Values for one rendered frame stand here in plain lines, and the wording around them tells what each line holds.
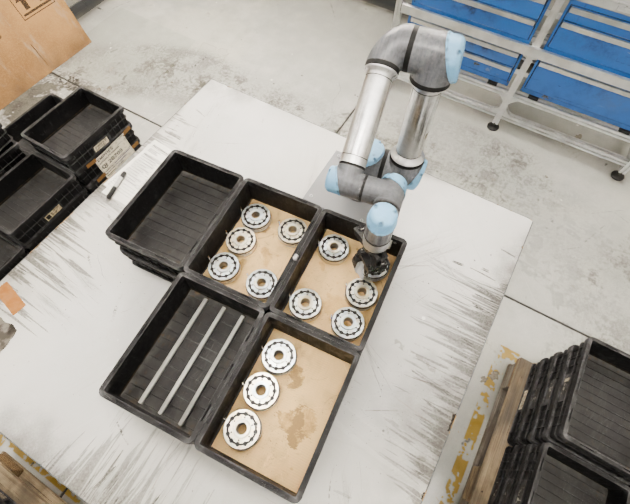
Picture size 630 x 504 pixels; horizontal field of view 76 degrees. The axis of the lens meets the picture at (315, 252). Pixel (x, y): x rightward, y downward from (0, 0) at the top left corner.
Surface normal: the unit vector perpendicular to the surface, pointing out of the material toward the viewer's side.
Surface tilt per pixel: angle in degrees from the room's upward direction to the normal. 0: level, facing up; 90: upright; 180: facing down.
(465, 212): 0
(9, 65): 73
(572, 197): 0
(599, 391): 0
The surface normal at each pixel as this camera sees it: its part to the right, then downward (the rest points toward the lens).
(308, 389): 0.00, -0.47
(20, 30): 0.84, 0.33
